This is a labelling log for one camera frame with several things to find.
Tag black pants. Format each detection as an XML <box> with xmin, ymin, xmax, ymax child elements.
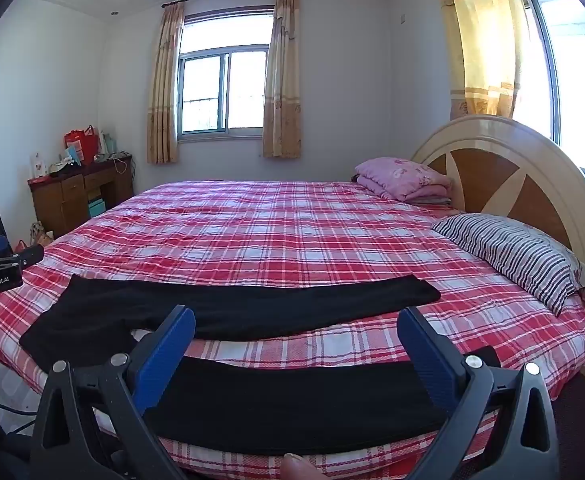
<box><xmin>19</xmin><ymin>274</ymin><xmax>501</xmax><ymax>457</ymax></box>

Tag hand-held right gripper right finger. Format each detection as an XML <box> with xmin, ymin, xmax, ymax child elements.
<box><xmin>397</xmin><ymin>306</ymin><xmax>560</xmax><ymax>480</ymax></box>

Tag wooden bed headboard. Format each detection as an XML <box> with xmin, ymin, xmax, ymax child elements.
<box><xmin>410</xmin><ymin>115</ymin><xmax>585</xmax><ymax>376</ymax></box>

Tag beige patterned curtain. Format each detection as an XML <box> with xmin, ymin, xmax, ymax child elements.
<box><xmin>146</xmin><ymin>2</ymin><xmax>186</xmax><ymax>164</ymax></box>
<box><xmin>262</xmin><ymin>0</ymin><xmax>303</xmax><ymax>158</ymax></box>

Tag brown wooden desk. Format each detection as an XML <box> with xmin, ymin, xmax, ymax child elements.
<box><xmin>27</xmin><ymin>154</ymin><xmax>136</xmax><ymax>238</ymax></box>

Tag striped pillow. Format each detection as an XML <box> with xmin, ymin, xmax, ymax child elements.
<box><xmin>431</xmin><ymin>213</ymin><xmax>585</xmax><ymax>317</ymax></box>

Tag yellow sunlit curtain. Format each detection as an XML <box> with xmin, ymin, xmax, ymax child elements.
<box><xmin>431</xmin><ymin>0</ymin><xmax>523</xmax><ymax>121</ymax></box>

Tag pink folded quilt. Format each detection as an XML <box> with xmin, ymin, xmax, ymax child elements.
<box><xmin>354</xmin><ymin>156</ymin><xmax>454</xmax><ymax>206</ymax></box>

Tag large window beside headboard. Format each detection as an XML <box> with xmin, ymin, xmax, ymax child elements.
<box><xmin>519</xmin><ymin>0</ymin><xmax>585</xmax><ymax>181</ymax></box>

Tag red gift bag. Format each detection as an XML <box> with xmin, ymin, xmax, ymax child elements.
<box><xmin>64</xmin><ymin>126</ymin><xmax>97</xmax><ymax>163</ymax></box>

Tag sliding window with grey frame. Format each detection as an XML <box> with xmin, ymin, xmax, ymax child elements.
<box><xmin>178</xmin><ymin>45</ymin><xmax>269</xmax><ymax>136</ymax></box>

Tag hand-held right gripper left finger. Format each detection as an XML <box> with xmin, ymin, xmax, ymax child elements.
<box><xmin>32</xmin><ymin>305</ymin><xmax>196</xmax><ymax>480</ymax></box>

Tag bed with red plaid sheet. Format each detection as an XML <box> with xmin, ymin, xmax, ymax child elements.
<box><xmin>0</xmin><ymin>180</ymin><xmax>585</xmax><ymax>480</ymax></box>

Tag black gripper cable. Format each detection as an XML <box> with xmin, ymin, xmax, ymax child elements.
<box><xmin>0</xmin><ymin>399</ymin><xmax>39</xmax><ymax>418</ymax></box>

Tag floral bag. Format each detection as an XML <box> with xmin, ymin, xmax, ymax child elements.
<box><xmin>30</xmin><ymin>221</ymin><xmax>53</xmax><ymax>247</ymax></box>

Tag person's right hand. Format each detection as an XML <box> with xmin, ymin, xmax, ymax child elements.
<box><xmin>279</xmin><ymin>452</ymin><xmax>324</xmax><ymax>480</ymax></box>

